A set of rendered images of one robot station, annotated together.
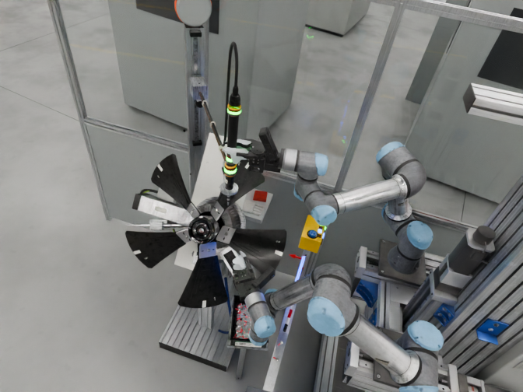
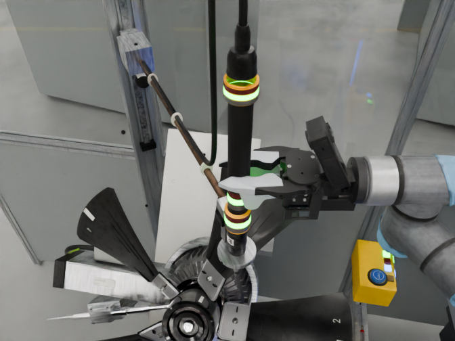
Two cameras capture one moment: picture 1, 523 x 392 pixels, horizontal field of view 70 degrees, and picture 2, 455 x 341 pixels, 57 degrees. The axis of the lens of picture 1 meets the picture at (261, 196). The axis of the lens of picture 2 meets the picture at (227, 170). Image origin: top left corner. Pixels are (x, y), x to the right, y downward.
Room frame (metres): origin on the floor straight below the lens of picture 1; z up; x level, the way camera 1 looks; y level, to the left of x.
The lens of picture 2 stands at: (0.61, 0.15, 2.09)
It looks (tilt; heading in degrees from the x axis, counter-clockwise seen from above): 44 degrees down; 359
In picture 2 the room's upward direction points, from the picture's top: straight up
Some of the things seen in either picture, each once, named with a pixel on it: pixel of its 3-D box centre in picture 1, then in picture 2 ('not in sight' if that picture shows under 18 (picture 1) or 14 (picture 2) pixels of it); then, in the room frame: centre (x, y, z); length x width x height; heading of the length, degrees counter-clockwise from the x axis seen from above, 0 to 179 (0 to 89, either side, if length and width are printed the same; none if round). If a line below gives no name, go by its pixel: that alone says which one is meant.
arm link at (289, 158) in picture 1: (289, 159); (373, 178); (1.04, -0.08, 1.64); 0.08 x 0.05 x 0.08; 179
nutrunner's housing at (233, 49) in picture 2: (231, 146); (238, 172); (1.04, 0.13, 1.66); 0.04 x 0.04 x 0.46
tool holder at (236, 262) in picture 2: (229, 178); (234, 232); (1.05, 0.13, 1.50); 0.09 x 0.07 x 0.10; 24
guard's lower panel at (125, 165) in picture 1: (260, 223); (260, 243); (1.75, -0.02, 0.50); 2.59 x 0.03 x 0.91; 79
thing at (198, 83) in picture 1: (198, 87); (135, 52); (1.62, 0.38, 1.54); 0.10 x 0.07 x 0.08; 24
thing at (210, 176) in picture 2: (212, 124); (175, 119); (1.32, 0.25, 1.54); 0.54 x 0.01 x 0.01; 24
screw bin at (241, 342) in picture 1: (249, 320); not in sight; (0.84, -0.03, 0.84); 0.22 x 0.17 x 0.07; 5
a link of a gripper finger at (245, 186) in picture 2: (235, 156); (250, 195); (1.02, 0.11, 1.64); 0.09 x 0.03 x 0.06; 97
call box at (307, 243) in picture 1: (312, 234); (372, 273); (1.26, -0.28, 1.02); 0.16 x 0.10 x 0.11; 169
